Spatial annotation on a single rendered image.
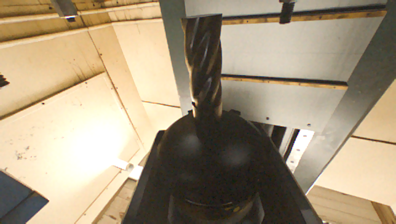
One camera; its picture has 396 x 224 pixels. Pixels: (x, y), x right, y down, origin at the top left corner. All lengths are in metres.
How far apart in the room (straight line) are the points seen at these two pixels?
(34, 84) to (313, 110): 1.21
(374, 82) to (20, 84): 1.34
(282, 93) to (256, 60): 0.14
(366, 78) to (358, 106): 0.09
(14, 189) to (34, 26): 0.91
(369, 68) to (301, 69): 0.16
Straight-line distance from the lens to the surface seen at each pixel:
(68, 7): 0.36
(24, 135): 1.11
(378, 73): 0.62
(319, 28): 0.50
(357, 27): 0.52
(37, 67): 1.10
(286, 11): 0.20
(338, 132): 0.72
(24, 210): 0.31
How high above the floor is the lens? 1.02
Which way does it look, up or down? 37 degrees up
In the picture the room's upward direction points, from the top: 173 degrees clockwise
